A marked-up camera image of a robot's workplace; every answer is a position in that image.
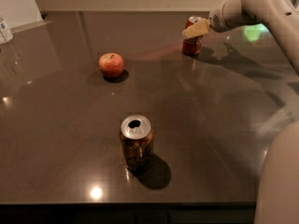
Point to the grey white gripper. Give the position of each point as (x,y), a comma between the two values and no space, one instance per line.
(217,21)

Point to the white container with blue label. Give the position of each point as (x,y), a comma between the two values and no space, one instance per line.
(5,32)

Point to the red coke can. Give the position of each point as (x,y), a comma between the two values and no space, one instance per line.
(192,46)

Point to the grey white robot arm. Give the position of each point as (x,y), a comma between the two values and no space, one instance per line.
(278,196)

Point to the red apple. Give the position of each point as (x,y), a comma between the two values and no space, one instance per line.
(111,64)

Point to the orange brown soda can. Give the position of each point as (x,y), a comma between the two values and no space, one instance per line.
(136,135)

